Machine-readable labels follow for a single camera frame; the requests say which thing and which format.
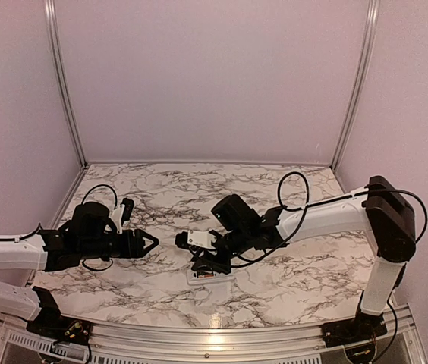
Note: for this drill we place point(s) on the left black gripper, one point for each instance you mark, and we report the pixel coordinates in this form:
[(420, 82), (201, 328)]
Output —
[(138, 242)]

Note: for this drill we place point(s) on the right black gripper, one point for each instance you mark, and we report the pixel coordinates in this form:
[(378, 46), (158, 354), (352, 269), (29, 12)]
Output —
[(207, 255)]

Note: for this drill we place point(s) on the white remote control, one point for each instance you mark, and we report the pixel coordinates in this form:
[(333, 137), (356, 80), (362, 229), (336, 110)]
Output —
[(194, 279)]

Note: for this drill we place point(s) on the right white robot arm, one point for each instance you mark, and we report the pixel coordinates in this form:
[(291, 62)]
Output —
[(378, 209)]

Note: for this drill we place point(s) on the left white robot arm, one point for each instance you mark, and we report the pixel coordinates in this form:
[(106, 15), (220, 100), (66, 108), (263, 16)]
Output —
[(93, 232)]

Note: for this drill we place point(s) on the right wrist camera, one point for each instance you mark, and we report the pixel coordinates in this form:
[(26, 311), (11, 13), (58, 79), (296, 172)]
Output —
[(199, 239)]

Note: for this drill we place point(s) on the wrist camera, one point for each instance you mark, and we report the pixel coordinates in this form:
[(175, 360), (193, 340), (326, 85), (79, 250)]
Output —
[(122, 214), (199, 239)]

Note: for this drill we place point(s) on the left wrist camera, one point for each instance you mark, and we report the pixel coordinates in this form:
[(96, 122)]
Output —
[(122, 214)]

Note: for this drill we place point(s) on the front aluminium rail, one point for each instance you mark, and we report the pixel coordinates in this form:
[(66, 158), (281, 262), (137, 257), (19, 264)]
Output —
[(121, 343)]

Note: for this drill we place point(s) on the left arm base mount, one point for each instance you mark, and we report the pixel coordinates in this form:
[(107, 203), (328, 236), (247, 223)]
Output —
[(62, 329)]

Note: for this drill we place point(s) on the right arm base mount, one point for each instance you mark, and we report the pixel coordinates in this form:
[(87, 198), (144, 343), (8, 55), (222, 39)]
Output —
[(353, 330)]

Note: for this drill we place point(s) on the left aluminium frame post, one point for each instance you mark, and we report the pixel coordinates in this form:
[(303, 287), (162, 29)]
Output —
[(54, 39)]

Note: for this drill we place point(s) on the aluminium frame post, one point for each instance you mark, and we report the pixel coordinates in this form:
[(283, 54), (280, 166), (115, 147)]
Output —
[(363, 65), (54, 39)]

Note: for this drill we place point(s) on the right aluminium frame post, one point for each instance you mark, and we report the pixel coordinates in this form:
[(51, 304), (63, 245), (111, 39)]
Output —
[(363, 65)]

